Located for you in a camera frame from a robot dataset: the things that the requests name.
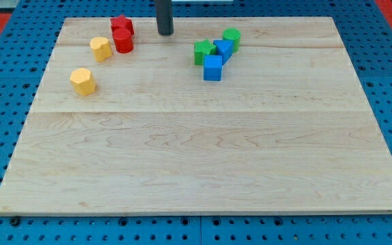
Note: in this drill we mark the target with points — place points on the light wooden board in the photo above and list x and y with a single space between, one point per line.
287 131

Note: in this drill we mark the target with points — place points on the red cylinder block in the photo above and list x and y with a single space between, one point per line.
122 40

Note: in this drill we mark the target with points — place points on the green cylinder block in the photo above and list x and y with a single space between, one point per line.
234 35

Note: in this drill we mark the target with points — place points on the yellow hexagon block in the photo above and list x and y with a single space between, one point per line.
83 81

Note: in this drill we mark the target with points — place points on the blue triangle block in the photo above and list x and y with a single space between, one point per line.
224 48

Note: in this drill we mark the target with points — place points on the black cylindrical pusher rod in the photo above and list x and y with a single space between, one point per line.
165 24

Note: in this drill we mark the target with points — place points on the red star block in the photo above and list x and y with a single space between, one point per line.
121 22

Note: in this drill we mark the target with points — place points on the green star block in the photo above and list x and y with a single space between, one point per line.
201 49

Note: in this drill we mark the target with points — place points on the yellow heart block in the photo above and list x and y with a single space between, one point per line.
101 48

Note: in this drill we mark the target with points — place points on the blue cube block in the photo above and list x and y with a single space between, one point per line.
212 67

